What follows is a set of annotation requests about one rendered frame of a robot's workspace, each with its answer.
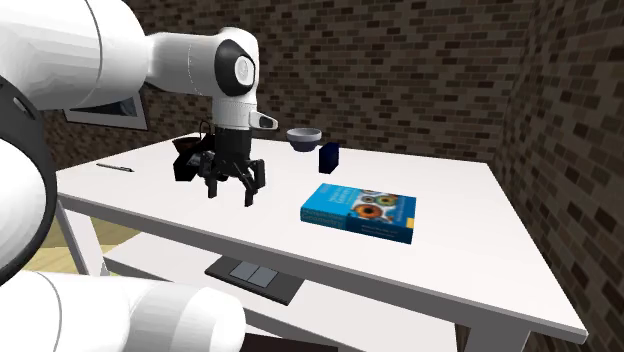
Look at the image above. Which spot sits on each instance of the black box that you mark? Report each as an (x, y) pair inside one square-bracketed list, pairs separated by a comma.
[(184, 168)]

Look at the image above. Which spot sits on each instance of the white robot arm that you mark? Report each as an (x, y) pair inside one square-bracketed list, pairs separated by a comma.
[(63, 44)]

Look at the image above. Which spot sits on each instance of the white framed wall picture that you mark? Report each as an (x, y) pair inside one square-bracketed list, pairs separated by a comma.
[(132, 115)]

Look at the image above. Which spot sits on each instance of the dark pen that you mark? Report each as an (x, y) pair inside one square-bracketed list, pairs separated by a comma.
[(115, 167)]

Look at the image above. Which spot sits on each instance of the dark brown bowl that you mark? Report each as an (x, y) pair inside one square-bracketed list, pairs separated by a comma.
[(185, 144)]

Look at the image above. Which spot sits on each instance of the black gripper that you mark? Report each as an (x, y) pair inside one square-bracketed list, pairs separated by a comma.
[(232, 146)]

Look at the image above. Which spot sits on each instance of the grey bowl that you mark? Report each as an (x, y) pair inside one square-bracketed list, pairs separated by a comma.
[(304, 138)]

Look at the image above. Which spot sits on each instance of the white table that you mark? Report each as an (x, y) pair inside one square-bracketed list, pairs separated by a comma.
[(463, 219)]

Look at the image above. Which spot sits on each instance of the dark grey flat device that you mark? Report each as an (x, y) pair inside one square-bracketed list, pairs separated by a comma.
[(253, 280)]

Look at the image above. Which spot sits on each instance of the dark blue box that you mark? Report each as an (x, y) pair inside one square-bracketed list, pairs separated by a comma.
[(328, 158)]

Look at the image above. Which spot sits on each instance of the blue book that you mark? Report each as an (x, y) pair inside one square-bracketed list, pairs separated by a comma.
[(360, 212)]

